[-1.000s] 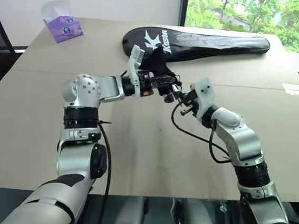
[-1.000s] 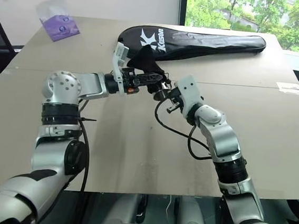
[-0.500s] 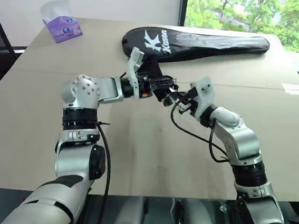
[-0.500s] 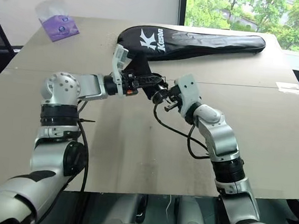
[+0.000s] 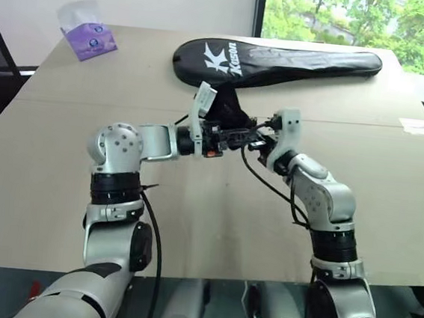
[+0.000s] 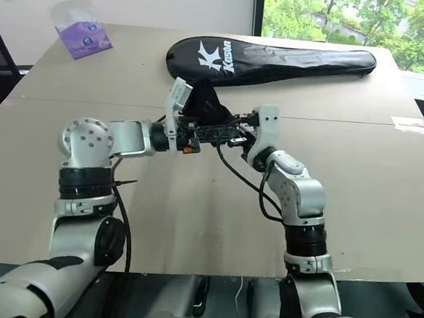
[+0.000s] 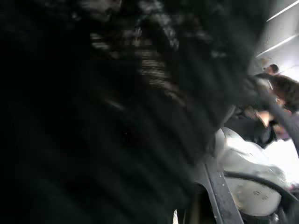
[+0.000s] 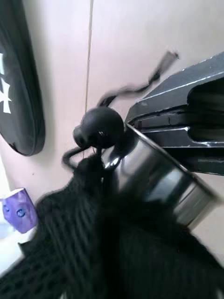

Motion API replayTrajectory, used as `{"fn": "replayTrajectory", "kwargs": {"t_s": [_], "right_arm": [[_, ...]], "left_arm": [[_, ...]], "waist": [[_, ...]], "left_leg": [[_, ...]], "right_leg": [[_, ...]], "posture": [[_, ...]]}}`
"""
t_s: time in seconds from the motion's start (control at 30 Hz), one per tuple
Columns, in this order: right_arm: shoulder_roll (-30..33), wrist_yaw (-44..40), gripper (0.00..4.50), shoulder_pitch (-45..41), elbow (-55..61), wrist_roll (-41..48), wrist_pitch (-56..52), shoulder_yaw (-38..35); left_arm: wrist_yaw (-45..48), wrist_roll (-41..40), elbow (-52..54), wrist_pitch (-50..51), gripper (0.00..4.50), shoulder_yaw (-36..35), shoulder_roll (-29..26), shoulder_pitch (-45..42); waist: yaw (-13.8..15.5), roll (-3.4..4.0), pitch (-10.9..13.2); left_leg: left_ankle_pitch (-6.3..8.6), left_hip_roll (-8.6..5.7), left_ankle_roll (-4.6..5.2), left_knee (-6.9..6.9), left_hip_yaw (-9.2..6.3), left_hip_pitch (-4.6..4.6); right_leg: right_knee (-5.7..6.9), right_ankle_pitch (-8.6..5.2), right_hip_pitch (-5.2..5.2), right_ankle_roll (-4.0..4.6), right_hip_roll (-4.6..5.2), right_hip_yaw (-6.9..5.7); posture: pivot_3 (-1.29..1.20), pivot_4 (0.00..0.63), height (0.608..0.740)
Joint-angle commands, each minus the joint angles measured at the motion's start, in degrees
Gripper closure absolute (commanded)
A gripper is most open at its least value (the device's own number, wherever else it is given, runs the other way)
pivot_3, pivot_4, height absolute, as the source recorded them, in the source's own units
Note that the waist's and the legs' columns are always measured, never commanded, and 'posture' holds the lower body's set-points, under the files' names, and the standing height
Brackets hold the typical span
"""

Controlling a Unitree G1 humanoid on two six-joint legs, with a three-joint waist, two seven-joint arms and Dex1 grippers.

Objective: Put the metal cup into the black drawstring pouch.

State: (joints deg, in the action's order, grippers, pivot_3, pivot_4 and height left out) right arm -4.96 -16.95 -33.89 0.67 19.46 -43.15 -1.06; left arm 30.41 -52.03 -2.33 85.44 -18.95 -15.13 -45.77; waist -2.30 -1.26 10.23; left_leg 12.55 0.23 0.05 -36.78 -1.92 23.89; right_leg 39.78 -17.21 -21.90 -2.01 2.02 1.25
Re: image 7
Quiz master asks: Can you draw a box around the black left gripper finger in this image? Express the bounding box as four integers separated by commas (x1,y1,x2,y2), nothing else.
185,163,242,224

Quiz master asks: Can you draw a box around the person in patterned top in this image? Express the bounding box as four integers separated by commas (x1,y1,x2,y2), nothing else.
256,63,299,113

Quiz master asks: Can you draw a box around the white ceiling light strip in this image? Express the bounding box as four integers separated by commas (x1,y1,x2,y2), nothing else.
266,0,299,23
255,34,299,58

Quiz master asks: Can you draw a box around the person with dark hair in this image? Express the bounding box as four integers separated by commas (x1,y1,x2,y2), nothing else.
256,80,299,154

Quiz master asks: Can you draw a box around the black drawstring pouch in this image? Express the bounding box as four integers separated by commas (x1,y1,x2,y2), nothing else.
0,0,269,224

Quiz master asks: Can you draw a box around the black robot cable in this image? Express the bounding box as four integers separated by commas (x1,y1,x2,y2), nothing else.
223,171,299,204

